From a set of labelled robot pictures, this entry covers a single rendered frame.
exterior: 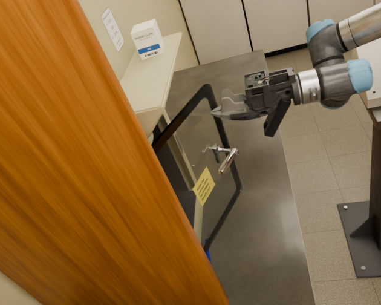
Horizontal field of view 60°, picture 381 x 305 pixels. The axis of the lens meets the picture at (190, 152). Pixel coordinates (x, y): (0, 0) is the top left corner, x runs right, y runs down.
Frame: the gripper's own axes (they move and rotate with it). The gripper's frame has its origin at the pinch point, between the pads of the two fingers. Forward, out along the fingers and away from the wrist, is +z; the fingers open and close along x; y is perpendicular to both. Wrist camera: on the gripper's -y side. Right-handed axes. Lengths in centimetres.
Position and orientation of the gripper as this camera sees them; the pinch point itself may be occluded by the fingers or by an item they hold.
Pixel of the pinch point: (216, 114)
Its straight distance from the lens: 83.9
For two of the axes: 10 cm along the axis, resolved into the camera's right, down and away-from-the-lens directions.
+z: -9.5, 1.8, 2.5
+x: -0.8, 6.6, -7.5
